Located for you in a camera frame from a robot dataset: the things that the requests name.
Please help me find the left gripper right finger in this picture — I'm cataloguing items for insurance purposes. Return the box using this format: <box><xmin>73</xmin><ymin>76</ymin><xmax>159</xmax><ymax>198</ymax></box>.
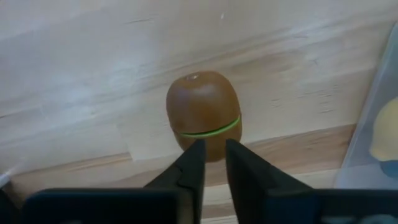
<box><xmin>225</xmin><ymin>138</ymin><xmax>313</xmax><ymax>224</ymax></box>

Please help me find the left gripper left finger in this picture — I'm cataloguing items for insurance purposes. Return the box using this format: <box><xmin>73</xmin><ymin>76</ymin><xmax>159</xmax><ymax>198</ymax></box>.
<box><xmin>144</xmin><ymin>138</ymin><xmax>206</xmax><ymax>224</ymax></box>

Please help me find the brown toy kiwi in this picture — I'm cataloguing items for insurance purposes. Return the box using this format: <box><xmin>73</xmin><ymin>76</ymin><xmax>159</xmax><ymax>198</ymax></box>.
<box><xmin>165</xmin><ymin>70</ymin><xmax>243</xmax><ymax>163</ymax></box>

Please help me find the clear plastic container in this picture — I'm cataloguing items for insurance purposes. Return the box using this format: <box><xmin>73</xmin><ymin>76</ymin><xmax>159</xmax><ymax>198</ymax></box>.
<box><xmin>333</xmin><ymin>21</ymin><xmax>398</xmax><ymax>190</ymax></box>

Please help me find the yellow toy lemon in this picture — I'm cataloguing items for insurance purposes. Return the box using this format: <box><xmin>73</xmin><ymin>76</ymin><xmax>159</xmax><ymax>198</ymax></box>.
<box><xmin>369</xmin><ymin>96</ymin><xmax>398</xmax><ymax>162</ymax></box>

